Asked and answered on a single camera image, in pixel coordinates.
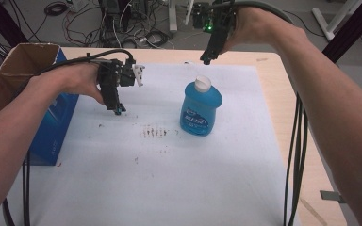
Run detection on white foam mat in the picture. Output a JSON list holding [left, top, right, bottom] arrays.
[[0, 61, 300, 226]]

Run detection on grey hose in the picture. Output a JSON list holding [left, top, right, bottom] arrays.
[[235, 0, 295, 25]]

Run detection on blue bottle with white cap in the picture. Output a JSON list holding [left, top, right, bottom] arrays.
[[179, 75, 223, 137]]

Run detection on coiled black cable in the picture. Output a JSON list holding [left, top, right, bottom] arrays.
[[42, 1, 70, 17]]

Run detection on tangle of floor cables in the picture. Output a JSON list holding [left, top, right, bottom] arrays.
[[61, 0, 174, 50]]

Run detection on person's left hand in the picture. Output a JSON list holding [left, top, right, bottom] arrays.
[[27, 60, 107, 106]]

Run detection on white table leg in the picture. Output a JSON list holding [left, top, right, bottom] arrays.
[[168, 0, 196, 33]]

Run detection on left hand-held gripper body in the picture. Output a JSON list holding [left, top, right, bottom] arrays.
[[86, 52, 146, 95]]

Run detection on person's right hand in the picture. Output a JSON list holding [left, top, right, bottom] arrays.
[[221, 6, 309, 55]]

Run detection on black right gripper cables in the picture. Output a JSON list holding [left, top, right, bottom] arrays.
[[283, 93, 309, 226]]

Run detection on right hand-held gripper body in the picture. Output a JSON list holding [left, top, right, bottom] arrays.
[[211, 0, 238, 42]]

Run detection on black device with green light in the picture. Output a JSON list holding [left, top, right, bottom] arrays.
[[191, 1, 215, 35]]

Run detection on white stand base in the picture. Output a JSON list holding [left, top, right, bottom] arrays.
[[310, 0, 362, 42]]

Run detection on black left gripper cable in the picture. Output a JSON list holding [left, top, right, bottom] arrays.
[[1, 48, 137, 226]]

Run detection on dark frame post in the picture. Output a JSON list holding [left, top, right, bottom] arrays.
[[0, 0, 30, 49], [321, 0, 362, 64]]

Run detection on blue cardboard box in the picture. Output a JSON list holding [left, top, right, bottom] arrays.
[[0, 42, 80, 167]]

